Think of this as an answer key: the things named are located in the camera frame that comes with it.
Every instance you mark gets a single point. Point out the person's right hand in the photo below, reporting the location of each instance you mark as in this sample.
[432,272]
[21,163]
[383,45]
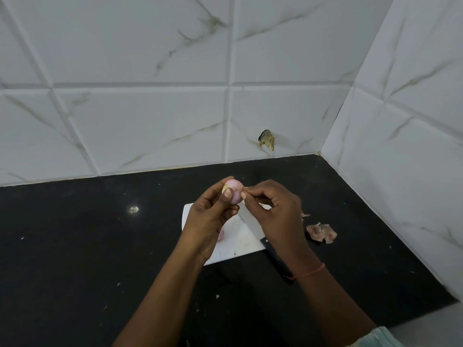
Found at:
[284,220]

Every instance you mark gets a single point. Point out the person's left hand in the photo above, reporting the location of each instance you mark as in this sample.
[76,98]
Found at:
[204,227]

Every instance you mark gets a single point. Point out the small onion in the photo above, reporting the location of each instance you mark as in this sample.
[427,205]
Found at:
[221,235]
[236,193]

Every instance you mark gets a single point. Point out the pile of onion peels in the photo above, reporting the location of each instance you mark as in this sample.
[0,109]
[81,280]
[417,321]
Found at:
[322,233]

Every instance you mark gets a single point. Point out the person's left forearm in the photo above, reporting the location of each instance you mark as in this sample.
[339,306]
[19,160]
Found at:
[159,303]

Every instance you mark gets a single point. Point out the white plastic cutting board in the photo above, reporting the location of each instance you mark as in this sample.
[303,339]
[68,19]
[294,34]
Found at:
[238,242]

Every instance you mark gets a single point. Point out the broken tile hole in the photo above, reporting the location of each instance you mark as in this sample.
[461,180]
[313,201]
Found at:
[267,140]

